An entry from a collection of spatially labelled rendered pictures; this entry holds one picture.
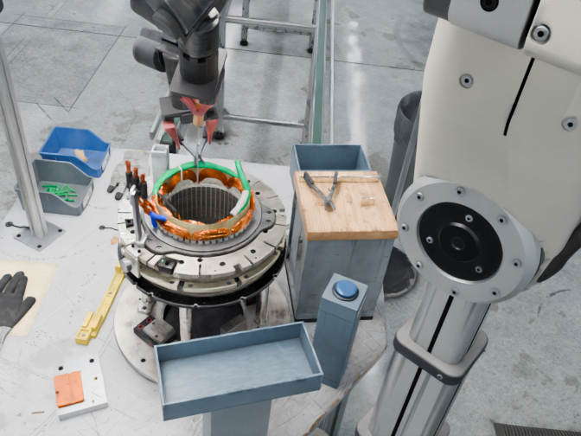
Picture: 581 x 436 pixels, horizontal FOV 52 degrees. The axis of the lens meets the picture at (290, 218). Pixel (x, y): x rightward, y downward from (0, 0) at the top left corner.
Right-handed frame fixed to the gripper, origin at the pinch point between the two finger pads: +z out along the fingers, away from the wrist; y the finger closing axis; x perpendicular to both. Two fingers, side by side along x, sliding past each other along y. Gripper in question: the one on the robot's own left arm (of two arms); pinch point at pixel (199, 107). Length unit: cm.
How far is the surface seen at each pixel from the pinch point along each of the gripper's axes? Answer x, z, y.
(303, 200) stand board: 21.0, 28.6, -4.2
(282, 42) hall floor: -7, 238, -253
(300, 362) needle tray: 25.3, 18.9, 32.0
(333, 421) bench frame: 47, 110, 23
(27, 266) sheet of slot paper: -39, 58, 13
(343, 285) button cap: 31.0, 22.5, 15.2
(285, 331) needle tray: 21.9, 18.4, 27.7
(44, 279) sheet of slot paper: -33, 57, 16
